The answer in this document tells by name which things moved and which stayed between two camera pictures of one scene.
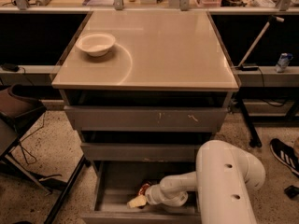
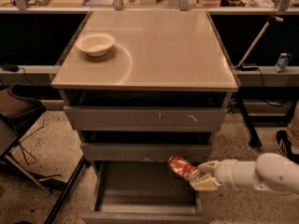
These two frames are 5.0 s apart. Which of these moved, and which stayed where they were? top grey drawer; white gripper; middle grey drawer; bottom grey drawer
Moved: white gripper
Stayed: middle grey drawer; top grey drawer; bottom grey drawer
